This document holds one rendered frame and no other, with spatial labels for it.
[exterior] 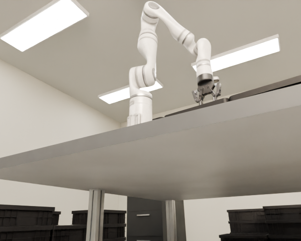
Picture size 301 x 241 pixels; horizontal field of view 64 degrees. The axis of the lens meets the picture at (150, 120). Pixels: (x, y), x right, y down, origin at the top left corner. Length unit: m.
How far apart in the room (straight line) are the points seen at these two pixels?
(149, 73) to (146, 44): 0.18
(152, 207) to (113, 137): 2.19
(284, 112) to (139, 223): 2.48
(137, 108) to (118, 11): 2.30
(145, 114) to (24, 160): 0.43
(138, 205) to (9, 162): 2.09
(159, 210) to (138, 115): 1.91
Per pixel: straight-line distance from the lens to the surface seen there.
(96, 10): 3.17
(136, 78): 1.00
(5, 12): 3.52
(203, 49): 1.23
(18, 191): 4.01
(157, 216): 2.73
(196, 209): 4.74
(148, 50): 1.09
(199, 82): 1.15
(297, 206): 2.35
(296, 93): 0.49
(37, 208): 1.70
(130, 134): 0.58
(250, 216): 2.79
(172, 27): 1.28
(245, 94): 0.98
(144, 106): 0.93
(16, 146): 4.05
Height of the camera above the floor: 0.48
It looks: 23 degrees up
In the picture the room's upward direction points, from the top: 1 degrees counter-clockwise
